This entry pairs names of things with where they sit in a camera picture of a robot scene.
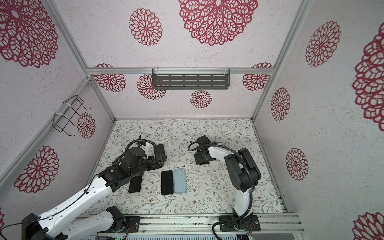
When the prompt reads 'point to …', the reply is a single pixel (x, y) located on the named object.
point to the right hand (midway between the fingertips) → (203, 156)
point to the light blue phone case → (179, 175)
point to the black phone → (167, 182)
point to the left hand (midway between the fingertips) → (160, 160)
